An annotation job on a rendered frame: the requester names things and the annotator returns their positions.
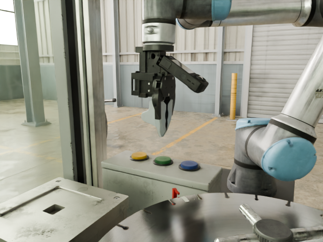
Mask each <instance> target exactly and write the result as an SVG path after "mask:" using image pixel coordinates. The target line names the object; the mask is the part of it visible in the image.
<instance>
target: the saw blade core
mask: <svg viewBox="0 0 323 242"><path fill-rule="evenodd" d="M226 195H227V197H228V198H226V196H225V193H206V194H198V197H199V198H200V200H199V199H198V197H197V196H196V195H195V194H193V195H187V196H185V197H186V198H187V199H188V200H189V201H188V202H185V201H184V200H183V199H182V198H181V197H177V198H173V199H170V201H171V202H170V201H169V200H166V201H162V202H159V203H156V204H154V205H151V206H148V207H146V208H144V209H143V210H140V211H138V212H136V213H134V214H132V215H131V216H129V217H127V218H126V219H124V220H123V221H121V222H120V223H119V224H118V226H115V227H114V228H112V229H111V230H110V231H109V232H108V233H107V234H106V235H104V236H103V237H102V238H101V240H100V241H99V242H214V241H215V239H216V238H221V237H229V236H234V235H243V234H252V232H253V226H252V224H251V223H250V222H249V221H248V220H247V219H246V218H245V217H244V215H243V214H242V213H241V212H240V211H239V207H240V206H241V205H242V204H247V205H248V206H249V207H250V208H251V209H252V210H253V211H254V212H255V213H256V214H257V215H258V216H259V217H260V218H261V219H273V220H277V221H280V222H282V223H284V224H285V225H287V226H288V227H289V228H290V229H296V228H303V227H311V226H319V225H321V226H323V217H322V216H323V211H322V210H319V209H316V208H313V207H310V206H306V205H302V204H298V203H294V202H290V206H287V204H288V201H287V200H282V199H277V198H272V197H267V196H261V195H257V199H258V200H255V195H253V194H239V193H226ZM172 203H173V204H174V205H172ZM147 213H148V214H150V215H148V214H147ZM123 228H124V229H127V230H124V229H123Z"/></svg>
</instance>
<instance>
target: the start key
mask: <svg viewBox="0 0 323 242"><path fill-rule="evenodd" d="M155 162H156V163H158V164H168V163H171V158H170V157H167V156H159V157H156V158H155Z"/></svg>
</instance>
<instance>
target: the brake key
mask: <svg viewBox="0 0 323 242"><path fill-rule="evenodd" d="M181 167H182V168H184V169H196V168H198V163H197V162H195V161H190V160H187V161H183V162H181Z"/></svg>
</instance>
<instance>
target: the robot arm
mask: <svg viewBox="0 0 323 242"><path fill-rule="evenodd" d="M176 22H177V24H178V25H179V26H180V27H181V28H183V29H185V30H192V29H195V28H200V27H219V26H242V25H264V24H292V25H293V26H295V27H323V0H142V43H143V44H144V45H143V46H142V47H136V53H139V71H136V72H135V73H131V95H133V96H138V97H143V98H148V97H152V100H151V101H150V102H149V109H148V110H147V111H144V112H142V114H141V118H142V120H143V121H144V122H147V123H149V124H151V125H154V126H155V127H156V128H157V132H158V135H159V137H164V135H165V133H166V132H167V130H168V127H169V124H170V121H171V118H172V115H173V111H174V105H175V88H176V84H175V77H176V78H177V79H178V80H180V81H181V82H182V83H184V84H185V85H187V87H188V88H189V89H190V90H192V91H193V92H195V93H201V92H204V90H205V89H206V87H207V86H208V84H209V83H208V82H207V81H206V79H205V78H203V77H202V76H200V75H199V74H196V73H195V72H193V71H192V70H190V69H189V68H188V67H186V66H185V65H184V64H182V63H181V62H180V61H178V60H177V59H175V58H174V57H173V56H169V55H167V56H166V52H174V46H173V44H175V27H176ZM133 79H134V80H135V90H134V91H133ZM322 114H323V35H322V37H321V39H320V41H319V43H318V45H317V47H316V49H315V50H314V52H313V54H312V56H311V58H310V60H309V62H308V63H307V65H306V67H305V69H304V71H303V73H302V75H301V77H300V78H299V80H298V82H297V84H296V86H295V88H294V90H293V91H292V93H291V95H290V97H289V99H288V101H287V103H286V104H285V106H284V108H283V110H282V112H281V114H279V115H277V116H274V117H271V119H269V118H243V119H239V120H238V121H237V122H236V128H235V131H236V137H235V153H234V164H233V166H232V169H231V171H230V173H229V176H228V178H227V187H228V189H229V190H230V191H231V192H233V193H239V194H253V195H255V199H257V195H261V196H267V197H273V196H275V194H276V189H277V184H276V180H275V179H278V180H280V181H285V182H291V181H294V180H297V179H298V180H299V179H301V178H303V177H304V176H306V175H307V174H308V173H309V172H310V171H311V170H312V169H313V167H314V165H315V163H316V160H317V156H316V155H315V154H316V149H315V147H314V146H313V145H314V143H315V141H316V139H317V135H316V133H315V129H314V128H315V127H316V125H317V123H318V121H319V119H320V118H321V116H322Z"/></svg>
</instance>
